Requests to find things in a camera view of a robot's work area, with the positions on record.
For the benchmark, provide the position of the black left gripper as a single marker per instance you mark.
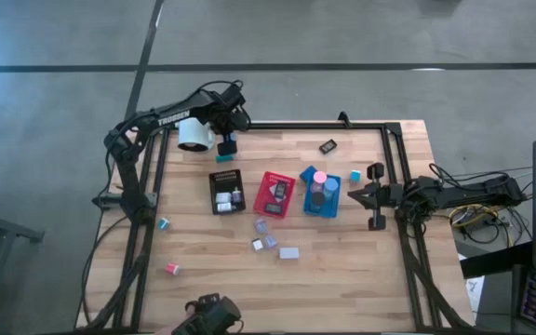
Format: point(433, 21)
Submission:
point(231, 111)

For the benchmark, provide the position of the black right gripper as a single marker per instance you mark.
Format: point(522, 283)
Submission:
point(389, 195)

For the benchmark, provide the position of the teal and white cube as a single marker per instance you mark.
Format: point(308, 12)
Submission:
point(163, 223)
point(355, 176)

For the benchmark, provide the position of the large blue capped hourglass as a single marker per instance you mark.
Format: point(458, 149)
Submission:
point(330, 184)

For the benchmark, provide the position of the pink capped hourglass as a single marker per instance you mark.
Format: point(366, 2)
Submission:
point(319, 177)

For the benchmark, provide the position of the small black rectangular box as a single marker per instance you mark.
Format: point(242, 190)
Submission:
point(327, 146)
point(280, 191)
point(273, 208)

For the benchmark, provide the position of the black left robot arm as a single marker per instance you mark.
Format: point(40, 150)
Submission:
point(170, 118)

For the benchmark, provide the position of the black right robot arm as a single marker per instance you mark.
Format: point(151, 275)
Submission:
point(473, 193)

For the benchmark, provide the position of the white cylindrical lamp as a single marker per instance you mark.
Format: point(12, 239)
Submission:
point(193, 135)

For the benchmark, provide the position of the blue plastic basket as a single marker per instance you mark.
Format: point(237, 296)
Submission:
point(330, 211)

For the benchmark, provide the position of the black plastic basket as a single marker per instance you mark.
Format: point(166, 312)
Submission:
point(226, 179)

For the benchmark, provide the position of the small grey blue item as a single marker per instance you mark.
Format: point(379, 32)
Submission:
point(237, 196)

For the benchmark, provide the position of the red plastic basket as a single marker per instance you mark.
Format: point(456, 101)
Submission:
point(263, 186)

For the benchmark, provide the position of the dark blue rectangular block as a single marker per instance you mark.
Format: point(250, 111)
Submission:
point(306, 173)

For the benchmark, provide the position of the small white rectangular item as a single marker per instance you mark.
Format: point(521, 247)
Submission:
point(223, 208)

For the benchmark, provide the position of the purple capped hourglass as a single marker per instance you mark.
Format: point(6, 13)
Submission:
point(271, 241)

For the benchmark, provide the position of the small white cube charger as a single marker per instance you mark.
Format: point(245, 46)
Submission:
point(258, 245)

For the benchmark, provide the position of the pink and white cube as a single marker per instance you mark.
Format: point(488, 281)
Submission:
point(172, 269)

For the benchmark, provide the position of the white paper sheet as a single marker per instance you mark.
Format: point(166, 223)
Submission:
point(475, 288)

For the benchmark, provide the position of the black frame clamp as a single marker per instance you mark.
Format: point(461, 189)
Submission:
point(344, 118)

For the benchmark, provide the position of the black handheld camera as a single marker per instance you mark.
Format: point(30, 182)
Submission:
point(214, 314)

